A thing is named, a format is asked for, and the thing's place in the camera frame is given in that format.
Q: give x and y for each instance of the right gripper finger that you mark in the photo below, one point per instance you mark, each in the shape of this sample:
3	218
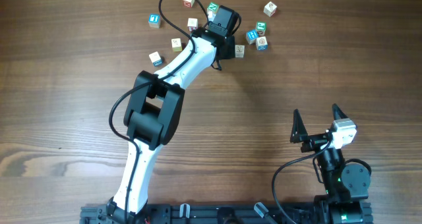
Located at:
298	132
338	113

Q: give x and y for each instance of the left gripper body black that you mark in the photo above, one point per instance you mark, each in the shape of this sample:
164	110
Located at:
230	52

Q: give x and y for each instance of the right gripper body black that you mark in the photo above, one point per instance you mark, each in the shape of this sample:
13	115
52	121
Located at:
313	142

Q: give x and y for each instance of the yellow sided white block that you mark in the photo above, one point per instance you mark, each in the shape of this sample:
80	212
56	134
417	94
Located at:
176	44

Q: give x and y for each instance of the blue sided white block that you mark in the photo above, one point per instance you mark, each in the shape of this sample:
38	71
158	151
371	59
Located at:
155	58

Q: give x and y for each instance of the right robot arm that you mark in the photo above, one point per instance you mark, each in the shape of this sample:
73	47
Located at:
346	181

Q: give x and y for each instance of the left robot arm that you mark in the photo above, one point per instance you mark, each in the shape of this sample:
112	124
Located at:
154	109

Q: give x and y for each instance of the green N block top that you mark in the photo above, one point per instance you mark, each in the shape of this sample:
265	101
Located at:
213	8

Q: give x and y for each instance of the yellow face picture block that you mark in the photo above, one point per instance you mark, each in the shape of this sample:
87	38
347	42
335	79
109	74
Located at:
239	51

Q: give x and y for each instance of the red sided white block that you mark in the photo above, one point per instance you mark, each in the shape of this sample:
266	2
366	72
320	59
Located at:
192	24

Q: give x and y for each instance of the blue letter block right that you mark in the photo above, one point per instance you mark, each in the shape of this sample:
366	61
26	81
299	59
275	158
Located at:
251	37

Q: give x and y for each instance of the blue letter block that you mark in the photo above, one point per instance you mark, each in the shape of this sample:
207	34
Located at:
154	21
251	37

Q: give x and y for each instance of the green J block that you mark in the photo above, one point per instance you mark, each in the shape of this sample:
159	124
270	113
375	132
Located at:
260	28

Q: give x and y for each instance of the red picture block top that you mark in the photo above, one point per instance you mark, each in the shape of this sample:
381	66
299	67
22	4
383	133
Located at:
188	3

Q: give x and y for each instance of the blue sided picture block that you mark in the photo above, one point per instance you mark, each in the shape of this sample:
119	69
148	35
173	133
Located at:
261	43

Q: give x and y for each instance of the plain picture block right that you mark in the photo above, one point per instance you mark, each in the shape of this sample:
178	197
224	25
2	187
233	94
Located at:
270	8

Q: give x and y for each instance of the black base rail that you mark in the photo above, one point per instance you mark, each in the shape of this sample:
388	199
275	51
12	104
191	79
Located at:
302	212

